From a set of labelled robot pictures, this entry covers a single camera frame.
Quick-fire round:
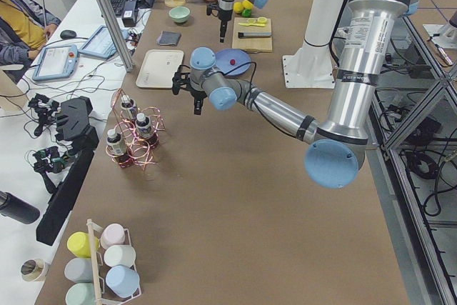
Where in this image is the back right drink bottle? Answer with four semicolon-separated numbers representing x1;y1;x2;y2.
135;112;159;149

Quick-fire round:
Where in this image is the black computer mouse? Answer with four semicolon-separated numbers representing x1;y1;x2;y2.
60;29;77;40

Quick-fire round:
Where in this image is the green lime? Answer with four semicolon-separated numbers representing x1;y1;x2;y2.
241;9;251;18

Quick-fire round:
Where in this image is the seated person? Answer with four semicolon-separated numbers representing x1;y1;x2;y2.
1;0;61;83

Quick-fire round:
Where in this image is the lower whole lemon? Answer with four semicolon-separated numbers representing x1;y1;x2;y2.
233;2;244;14

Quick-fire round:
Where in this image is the white rabbit tray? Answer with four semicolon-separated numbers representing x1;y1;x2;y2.
136;49;184;89

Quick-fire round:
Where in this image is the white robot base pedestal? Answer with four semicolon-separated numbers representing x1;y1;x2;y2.
283;0;344;89

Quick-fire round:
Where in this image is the copper wire bottle rack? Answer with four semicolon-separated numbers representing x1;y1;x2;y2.
106;89;166;171

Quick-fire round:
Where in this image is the far teach pendant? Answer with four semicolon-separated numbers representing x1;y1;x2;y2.
78;26;117;59

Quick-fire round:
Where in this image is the yellow cup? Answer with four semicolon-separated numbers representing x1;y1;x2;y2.
66;231;91;258

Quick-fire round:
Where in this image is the tape roll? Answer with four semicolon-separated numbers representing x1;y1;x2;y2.
21;259;49;282

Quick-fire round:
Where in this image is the wooden cutting board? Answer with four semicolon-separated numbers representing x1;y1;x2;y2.
231;18;273;53

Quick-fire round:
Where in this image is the whole lemon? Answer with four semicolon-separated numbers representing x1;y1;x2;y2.
241;0;253;10
233;2;244;14

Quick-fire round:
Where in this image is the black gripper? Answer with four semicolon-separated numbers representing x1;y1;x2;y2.
206;2;232;43
171;64;207;115

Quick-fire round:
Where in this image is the teach pendant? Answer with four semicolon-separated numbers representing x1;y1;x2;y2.
78;26;117;59
32;44;79;81

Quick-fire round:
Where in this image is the grey folded cloth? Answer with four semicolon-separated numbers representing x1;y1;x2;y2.
156;31;181;46

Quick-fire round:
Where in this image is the drink bottle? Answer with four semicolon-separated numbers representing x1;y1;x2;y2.
106;129;133;168
121;94;138;121
135;112;159;149

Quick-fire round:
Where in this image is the blue round plate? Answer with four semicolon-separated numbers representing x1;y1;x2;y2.
215;49;251;76

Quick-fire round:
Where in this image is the upper whole lemon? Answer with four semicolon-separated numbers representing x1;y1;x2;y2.
241;0;253;10

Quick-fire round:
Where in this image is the grey cup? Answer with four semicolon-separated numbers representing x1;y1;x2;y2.
64;258;93;283

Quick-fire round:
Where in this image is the steel muddler black tip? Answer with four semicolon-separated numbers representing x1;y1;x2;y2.
238;32;272;39

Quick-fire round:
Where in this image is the near teach pendant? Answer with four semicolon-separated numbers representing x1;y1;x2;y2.
32;44;79;81

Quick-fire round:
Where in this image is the yellow plastic knife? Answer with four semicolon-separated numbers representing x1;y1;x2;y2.
238;21;266;27

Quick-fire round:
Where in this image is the front drink bottle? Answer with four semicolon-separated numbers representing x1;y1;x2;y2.
106;129;133;168

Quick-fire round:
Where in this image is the black thermos bottle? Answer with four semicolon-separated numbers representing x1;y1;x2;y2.
1;192;40;224

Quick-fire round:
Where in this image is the white cup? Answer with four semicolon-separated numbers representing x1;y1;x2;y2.
104;245;136;268

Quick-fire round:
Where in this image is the aluminium frame post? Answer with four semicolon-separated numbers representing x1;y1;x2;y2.
96;0;134;72

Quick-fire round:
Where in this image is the upper lemon half slice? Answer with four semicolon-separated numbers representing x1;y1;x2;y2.
257;16;268;24

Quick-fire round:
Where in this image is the light blue cup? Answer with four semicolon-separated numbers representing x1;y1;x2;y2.
106;265;140;298

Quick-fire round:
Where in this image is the mint green cup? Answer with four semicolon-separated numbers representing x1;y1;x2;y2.
65;283;96;305

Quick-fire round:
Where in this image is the back left drink bottle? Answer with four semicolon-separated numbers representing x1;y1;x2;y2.
121;94;138;121

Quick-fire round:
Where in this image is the pink cup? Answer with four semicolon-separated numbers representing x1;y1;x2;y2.
100;223;126;249

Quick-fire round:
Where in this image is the mint green bowl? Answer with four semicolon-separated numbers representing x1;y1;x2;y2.
169;6;191;24

